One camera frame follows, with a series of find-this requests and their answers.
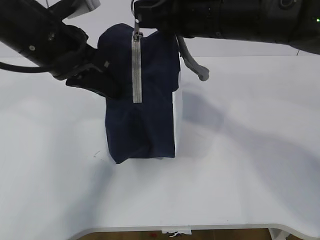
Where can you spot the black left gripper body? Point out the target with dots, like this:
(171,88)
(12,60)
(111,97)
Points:
(62,50)

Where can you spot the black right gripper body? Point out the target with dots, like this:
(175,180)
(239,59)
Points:
(167,16)

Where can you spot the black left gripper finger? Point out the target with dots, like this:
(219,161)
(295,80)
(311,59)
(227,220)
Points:
(90,84)
(95,69)

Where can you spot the navy blue lunch bag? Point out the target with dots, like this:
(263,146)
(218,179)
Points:
(142,122)

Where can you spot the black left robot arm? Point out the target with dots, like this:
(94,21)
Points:
(19,20)

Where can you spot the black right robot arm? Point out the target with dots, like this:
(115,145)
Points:
(294,23)

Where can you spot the white tape scrap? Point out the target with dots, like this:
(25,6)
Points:
(175,232)

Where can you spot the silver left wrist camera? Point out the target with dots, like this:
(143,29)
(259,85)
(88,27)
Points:
(81,7)

